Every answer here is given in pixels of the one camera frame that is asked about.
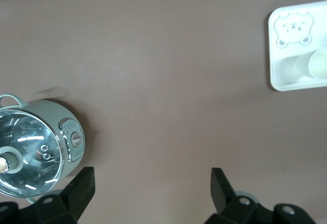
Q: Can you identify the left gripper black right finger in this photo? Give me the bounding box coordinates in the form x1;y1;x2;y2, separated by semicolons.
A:
204;167;318;224

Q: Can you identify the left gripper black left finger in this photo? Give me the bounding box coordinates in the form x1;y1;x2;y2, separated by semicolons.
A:
0;166;96;224

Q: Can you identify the white IKEA cup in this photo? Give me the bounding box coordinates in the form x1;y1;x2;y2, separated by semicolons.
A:
293;47;327;80

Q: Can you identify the cream tray with bear print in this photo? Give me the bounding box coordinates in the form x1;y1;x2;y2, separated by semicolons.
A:
268;1;327;92

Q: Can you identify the glass pot lid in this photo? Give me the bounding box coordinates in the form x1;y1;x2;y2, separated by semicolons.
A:
0;109;63;199

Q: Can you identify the grey electric cooking pot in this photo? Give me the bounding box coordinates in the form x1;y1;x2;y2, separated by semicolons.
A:
0;93;84;206

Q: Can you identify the brown table cover mat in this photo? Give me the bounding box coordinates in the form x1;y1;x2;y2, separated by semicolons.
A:
0;0;327;224

